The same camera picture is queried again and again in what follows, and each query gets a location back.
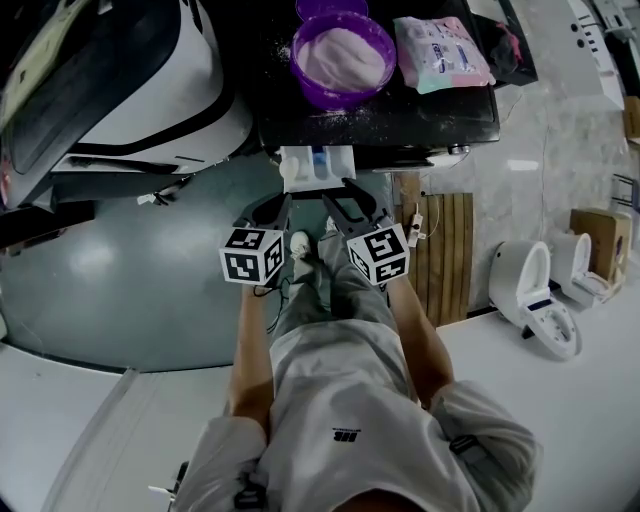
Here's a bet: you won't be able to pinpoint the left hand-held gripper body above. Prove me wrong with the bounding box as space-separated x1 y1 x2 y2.
218 217 287 287

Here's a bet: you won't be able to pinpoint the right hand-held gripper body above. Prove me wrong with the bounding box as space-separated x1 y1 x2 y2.
339 214 411 286

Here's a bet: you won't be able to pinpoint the white powder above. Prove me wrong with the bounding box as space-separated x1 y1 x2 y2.
295 27 390 94

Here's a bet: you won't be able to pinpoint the person's left forearm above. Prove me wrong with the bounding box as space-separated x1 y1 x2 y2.
228 284 276 441

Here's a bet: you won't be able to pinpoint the person's right forearm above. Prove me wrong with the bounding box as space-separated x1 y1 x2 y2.
387 277 455 409

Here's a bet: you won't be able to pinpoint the pink white powder bag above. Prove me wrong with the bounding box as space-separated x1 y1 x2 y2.
392 15 497 95

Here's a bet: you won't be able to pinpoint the person's left white shoe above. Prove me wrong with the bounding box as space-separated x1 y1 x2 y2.
289 230 312 261

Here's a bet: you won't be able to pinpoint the white power strip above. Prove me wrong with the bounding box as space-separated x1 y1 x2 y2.
407 212 427 249

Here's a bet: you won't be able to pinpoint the person's grey trousers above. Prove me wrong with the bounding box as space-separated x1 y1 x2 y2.
272 229 396 346

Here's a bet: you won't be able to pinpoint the wooden slat mat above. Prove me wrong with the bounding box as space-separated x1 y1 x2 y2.
392 172 475 329

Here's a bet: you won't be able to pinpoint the purple plastic tub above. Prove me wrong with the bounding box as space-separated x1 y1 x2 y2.
289 13 399 112

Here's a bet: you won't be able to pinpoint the white toilet with open lid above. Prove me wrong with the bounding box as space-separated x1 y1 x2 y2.
549 232 626 309
488 239 584 361

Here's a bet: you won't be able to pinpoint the person's grey t-shirt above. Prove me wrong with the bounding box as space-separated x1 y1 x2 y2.
172 319 544 512

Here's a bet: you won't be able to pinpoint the white and black top-loader machine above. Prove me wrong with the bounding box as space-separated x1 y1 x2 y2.
0 0 254 211

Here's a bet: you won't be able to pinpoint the black cabinet with white basin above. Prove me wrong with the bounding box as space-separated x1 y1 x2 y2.
467 0 540 91

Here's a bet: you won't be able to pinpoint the pink and black cloth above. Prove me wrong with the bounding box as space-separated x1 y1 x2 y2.
489 22 524 76

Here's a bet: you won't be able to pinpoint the purple round lid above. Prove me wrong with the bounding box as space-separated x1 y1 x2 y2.
294 0 369 21

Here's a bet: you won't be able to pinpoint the brown cardboard box beside toilets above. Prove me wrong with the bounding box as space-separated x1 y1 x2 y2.
569 208 634 286

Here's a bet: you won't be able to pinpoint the dark chair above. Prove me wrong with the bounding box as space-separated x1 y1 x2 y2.
612 172 640 206

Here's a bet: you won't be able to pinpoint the white counter with black fittings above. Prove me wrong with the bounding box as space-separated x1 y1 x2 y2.
567 0 626 111

